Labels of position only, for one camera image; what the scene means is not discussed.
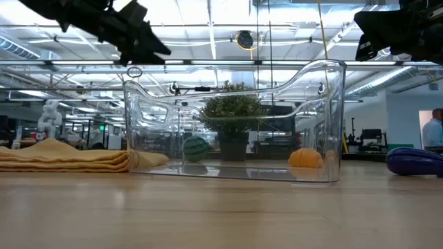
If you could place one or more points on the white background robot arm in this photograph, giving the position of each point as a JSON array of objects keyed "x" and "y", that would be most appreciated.
[{"x": 50, "y": 117}]

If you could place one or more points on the orange toy pumpkin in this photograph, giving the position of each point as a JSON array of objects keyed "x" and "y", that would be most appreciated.
[{"x": 304, "y": 158}]

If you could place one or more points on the potted green plant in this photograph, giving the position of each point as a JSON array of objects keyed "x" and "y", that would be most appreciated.
[{"x": 232, "y": 114}]

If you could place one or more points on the folded yellow cloth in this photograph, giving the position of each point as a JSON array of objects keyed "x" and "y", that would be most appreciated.
[{"x": 62, "y": 155}]

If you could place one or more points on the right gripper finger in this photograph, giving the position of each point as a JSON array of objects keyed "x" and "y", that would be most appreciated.
[
  {"x": 384, "y": 19},
  {"x": 380, "y": 36}
]

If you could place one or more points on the green board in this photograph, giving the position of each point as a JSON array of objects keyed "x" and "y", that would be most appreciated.
[{"x": 399, "y": 146}]

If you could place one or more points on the person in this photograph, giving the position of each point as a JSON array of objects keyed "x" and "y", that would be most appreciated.
[{"x": 432, "y": 133}]

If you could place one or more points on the green striped toy watermelon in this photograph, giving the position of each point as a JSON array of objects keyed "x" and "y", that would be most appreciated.
[{"x": 195, "y": 148}]

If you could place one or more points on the black metal table frame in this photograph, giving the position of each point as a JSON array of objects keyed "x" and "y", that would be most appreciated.
[{"x": 367, "y": 156}]

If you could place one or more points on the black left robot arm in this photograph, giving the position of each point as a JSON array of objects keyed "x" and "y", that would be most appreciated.
[{"x": 38, "y": 7}]

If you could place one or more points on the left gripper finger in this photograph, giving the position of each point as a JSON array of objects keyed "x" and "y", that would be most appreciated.
[
  {"x": 149, "y": 39},
  {"x": 149, "y": 58}
]

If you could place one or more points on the clear plastic tupperware container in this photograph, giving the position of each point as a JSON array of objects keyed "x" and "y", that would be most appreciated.
[{"x": 332, "y": 121}]

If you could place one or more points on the purple toy eggplant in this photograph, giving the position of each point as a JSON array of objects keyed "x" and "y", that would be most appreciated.
[{"x": 412, "y": 162}]

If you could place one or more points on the black equipment stand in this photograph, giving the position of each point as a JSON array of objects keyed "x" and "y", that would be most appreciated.
[{"x": 372, "y": 135}]

